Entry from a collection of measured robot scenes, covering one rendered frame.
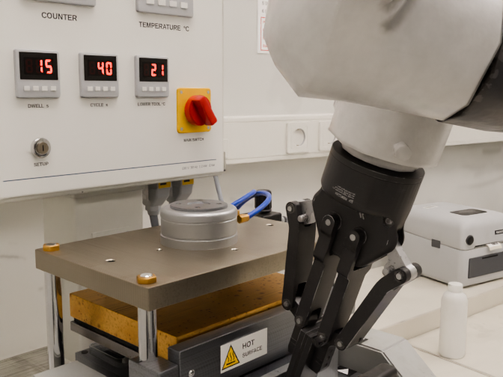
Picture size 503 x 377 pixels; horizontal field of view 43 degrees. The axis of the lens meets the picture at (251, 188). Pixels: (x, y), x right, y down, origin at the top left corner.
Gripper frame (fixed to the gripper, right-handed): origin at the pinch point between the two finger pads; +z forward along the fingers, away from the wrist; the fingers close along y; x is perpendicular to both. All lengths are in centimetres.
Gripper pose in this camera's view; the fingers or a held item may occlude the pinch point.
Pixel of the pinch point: (306, 360)
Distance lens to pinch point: 59.5
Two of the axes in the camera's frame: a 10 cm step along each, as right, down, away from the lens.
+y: 6.9, 4.3, -5.8
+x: 6.8, -1.1, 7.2
